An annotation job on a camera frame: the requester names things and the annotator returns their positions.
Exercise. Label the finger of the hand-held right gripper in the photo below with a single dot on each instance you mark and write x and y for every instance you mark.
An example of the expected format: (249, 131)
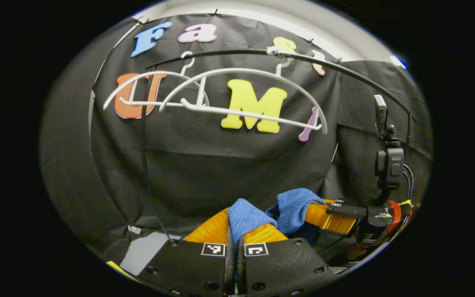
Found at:
(332, 220)

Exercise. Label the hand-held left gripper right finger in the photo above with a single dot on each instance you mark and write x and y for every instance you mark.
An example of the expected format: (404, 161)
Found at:
(287, 264)

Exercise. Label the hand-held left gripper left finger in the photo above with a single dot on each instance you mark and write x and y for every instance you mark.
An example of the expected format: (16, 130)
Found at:
(188, 268)

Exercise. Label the black backdrop cloth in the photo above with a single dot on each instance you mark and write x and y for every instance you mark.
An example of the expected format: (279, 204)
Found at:
(221, 173)

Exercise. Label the black clothes rail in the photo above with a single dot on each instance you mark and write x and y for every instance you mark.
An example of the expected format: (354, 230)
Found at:
(229, 53)

